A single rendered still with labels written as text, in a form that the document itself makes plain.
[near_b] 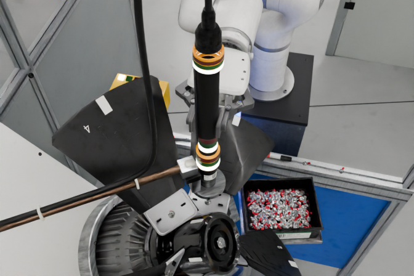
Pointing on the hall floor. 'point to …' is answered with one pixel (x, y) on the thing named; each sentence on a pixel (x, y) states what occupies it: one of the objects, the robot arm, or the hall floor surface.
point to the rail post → (371, 238)
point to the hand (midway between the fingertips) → (207, 121)
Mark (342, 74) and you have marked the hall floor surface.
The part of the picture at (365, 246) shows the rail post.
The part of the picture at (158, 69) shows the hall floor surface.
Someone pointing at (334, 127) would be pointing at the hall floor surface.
